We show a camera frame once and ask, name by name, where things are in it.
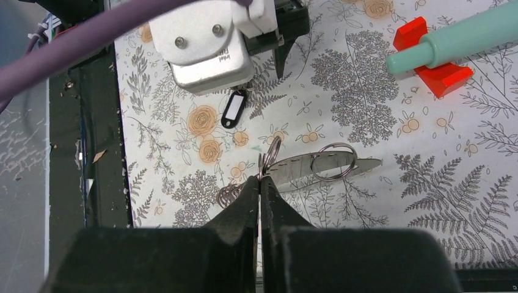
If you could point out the black key tag with key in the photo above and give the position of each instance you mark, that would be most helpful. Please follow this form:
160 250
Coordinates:
235 105

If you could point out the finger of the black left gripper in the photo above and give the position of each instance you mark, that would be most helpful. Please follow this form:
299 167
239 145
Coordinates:
283 58

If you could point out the floral patterned table mat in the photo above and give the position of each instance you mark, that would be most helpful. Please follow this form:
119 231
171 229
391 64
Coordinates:
448 165

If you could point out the silver carabiner keyring with chain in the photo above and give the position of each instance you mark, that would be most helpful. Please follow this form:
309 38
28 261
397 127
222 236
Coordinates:
332 162

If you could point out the teal rolling pin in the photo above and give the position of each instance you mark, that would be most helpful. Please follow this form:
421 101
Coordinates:
477 33

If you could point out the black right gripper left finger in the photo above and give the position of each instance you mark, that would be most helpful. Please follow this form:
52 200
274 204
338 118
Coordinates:
216 257

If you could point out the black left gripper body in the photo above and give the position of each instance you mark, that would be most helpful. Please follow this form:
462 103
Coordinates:
293 21

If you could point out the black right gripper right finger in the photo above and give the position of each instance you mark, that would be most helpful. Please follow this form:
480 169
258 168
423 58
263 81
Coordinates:
299 257

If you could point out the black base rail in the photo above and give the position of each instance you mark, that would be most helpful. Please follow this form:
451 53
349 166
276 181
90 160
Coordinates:
88 181

